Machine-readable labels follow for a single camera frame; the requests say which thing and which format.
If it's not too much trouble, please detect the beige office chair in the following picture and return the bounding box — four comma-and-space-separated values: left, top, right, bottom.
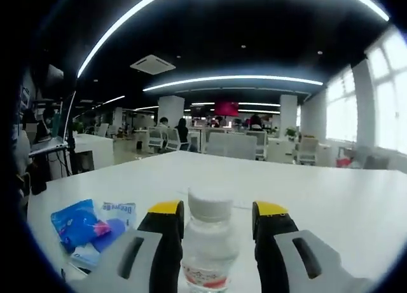
298, 137, 319, 165

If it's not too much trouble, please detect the ceiling air conditioner unit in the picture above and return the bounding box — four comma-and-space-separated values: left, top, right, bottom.
130, 54, 177, 75

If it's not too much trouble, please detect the blue tissue packet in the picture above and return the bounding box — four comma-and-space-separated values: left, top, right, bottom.
50, 199, 113, 254

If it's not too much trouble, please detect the thin white pole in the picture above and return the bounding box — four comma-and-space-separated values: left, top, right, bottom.
65, 91, 78, 141

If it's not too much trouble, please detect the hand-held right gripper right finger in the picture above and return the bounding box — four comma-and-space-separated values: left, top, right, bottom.
252, 200, 369, 293

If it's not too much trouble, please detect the window with blinds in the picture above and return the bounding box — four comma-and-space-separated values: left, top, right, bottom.
326, 69, 355, 141

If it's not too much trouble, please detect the white wet wipes packet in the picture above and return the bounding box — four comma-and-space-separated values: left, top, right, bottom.
68, 201, 138, 269

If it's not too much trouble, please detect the red wall screen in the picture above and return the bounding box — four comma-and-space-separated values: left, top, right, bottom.
214, 101, 239, 116

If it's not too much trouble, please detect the long ceiling light strip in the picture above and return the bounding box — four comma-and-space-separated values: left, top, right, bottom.
78, 0, 390, 79
142, 75, 324, 92

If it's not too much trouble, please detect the white office desk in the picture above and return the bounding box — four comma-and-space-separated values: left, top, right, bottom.
74, 133, 114, 172

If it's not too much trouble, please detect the white table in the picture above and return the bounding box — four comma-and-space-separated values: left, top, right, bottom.
27, 150, 407, 293

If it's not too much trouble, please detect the large bright window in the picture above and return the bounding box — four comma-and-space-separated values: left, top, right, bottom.
365, 29, 407, 154

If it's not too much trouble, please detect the wide white office chair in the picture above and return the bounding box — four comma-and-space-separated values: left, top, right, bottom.
206, 135, 258, 161

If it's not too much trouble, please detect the white mesh office chair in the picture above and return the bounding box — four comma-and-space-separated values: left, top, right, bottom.
148, 127, 169, 151
167, 127, 184, 150

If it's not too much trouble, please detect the open laptop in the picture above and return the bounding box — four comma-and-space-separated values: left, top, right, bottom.
28, 136, 69, 157

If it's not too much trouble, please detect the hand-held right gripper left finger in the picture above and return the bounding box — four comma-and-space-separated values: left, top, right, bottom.
85, 200, 185, 293

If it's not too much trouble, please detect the clear plastic water bottle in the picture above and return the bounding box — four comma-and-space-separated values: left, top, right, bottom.
181, 187, 240, 293

